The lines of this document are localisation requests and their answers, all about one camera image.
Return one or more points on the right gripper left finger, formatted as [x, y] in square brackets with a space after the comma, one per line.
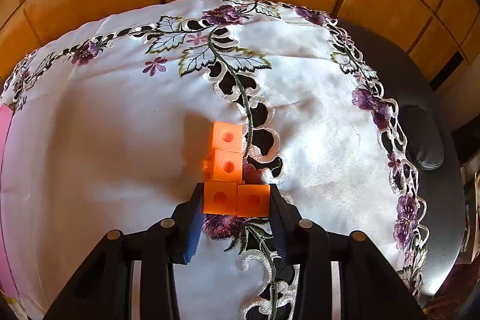
[101, 287]

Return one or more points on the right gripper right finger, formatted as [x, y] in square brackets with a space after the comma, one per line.
[369, 286]

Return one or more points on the white embroidered floral tablecloth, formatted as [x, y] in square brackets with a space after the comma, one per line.
[111, 122]

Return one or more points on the orange linked cube blocks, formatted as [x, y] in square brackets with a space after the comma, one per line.
[225, 191]

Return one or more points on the pink cardboard tray box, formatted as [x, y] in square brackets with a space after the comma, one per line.
[8, 284]

